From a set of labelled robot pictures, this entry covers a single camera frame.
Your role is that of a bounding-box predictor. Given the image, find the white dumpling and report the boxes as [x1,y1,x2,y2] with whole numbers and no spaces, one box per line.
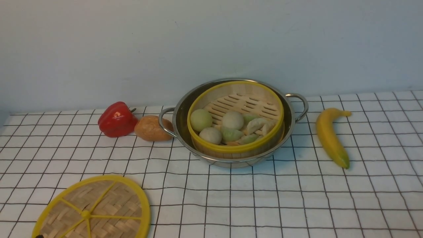
[261,120,278,137]
[246,118,268,135]

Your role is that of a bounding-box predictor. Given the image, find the white round bun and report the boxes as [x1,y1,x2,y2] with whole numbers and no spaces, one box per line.
[199,127,222,145]
[221,110,244,130]

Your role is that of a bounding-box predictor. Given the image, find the brown potato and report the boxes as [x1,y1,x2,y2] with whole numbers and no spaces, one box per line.
[134,115,173,141]

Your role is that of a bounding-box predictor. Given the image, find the yellow-rimmed bamboo steamer basket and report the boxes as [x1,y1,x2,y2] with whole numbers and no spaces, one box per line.
[186,80,285,159]

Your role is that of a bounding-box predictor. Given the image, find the yellow banana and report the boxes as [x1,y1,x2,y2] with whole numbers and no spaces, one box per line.
[316,107,352,169]

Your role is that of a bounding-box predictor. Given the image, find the white grid-pattern tablecloth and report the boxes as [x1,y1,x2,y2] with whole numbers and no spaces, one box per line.
[0,91,423,238]

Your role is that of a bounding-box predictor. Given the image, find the green dumpling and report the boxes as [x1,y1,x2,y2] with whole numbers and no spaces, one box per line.
[236,134,262,145]
[220,127,244,142]

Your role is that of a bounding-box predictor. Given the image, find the stainless steel two-handled pot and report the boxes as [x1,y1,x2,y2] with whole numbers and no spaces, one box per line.
[159,77,309,168]

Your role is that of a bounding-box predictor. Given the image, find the yellow-rimmed woven bamboo lid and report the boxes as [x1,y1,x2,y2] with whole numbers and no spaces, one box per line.
[31,174,151,238]

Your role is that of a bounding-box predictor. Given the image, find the red bell pepper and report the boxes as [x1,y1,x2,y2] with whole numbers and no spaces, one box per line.
[97,101,138,138]

